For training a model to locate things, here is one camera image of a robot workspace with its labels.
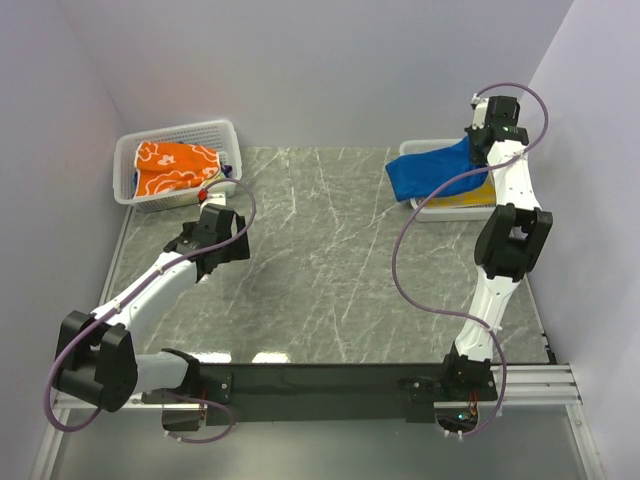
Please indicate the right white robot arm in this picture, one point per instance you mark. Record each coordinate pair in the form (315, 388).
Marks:
(507, 248)

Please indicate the left white plastic basket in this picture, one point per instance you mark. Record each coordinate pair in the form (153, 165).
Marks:
(218, 135)

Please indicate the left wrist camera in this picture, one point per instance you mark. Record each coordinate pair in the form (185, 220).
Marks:
(208, 198)

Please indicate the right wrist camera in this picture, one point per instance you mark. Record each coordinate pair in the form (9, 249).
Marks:
(480, 108)

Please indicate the right white plastic basket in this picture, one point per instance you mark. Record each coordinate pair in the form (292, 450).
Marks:
(443, 214)

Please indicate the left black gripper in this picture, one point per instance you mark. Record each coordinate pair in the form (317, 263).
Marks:
(237, 250)

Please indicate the black base beam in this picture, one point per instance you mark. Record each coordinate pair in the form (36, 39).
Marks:
(244, 387)

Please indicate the white plastic basket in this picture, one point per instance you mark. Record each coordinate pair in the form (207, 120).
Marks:
(443, 214)
(218, 135)

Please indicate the orange towel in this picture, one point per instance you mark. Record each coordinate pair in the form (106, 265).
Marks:
(163, 167)

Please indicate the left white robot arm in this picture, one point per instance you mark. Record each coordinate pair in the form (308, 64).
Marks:
(96, 359)

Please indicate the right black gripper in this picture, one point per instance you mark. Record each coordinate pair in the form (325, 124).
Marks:
(477, 158)

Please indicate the blue towel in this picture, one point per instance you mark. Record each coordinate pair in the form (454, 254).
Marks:
(418, 175)

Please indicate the yellow duck towel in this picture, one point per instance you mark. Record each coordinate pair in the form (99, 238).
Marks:
(480, 197)

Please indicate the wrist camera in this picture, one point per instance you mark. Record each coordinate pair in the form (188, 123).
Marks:
(208, 198)
(480, 108)

